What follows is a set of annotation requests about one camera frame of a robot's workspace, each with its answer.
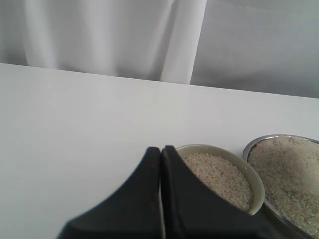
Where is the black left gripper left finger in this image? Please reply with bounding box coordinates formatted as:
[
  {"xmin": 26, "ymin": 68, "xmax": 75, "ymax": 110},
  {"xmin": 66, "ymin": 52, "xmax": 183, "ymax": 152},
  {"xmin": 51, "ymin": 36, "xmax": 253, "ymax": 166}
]
[{"xmin": 58, "ymin": 147, "xmax": 162, "ymax": 239}]

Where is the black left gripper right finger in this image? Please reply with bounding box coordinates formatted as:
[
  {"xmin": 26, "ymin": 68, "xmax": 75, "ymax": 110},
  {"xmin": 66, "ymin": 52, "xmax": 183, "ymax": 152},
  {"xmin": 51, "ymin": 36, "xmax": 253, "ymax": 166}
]
[{"xmin": 161, "ymin": 146, "xmax": 276, "ymax": 239}]

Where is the rice in white bowl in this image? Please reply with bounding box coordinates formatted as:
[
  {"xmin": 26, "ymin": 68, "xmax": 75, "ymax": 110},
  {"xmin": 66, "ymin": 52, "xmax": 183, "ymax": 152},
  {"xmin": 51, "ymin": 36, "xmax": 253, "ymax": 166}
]
[{"xmin": 182, "ymin": 153, "xmax": 253, "ymax": 212}]

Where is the small white ceramic bowl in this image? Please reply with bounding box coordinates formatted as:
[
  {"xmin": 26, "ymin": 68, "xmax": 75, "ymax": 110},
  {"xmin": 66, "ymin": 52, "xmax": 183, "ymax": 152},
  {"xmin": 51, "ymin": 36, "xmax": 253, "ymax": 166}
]
[{"xmin": 177, "ymin": 144, "xmax": 265, "ymax": 215}]

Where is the rice in steel basin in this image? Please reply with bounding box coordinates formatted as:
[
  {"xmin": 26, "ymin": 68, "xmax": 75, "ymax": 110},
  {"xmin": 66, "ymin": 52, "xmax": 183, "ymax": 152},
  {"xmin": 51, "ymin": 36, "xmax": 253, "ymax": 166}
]
[{"xmin": 248, "ymin": 135, "xmax": 319, "ymax": 236}]

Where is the large steel basin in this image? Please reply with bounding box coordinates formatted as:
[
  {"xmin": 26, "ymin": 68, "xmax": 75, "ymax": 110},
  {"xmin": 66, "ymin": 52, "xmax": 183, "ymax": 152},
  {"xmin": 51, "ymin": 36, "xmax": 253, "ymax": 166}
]
[{"xmin": 242, "ymin": 134, "xmax": 319, "ymax": 239}]

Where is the white backdrop curtain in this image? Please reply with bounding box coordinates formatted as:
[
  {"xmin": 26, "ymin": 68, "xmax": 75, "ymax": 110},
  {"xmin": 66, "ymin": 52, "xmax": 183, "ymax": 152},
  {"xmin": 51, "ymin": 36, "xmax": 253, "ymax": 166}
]
[{"xmin": 0, "ymin": 0, "xmax": 319, "ymax": 98}]

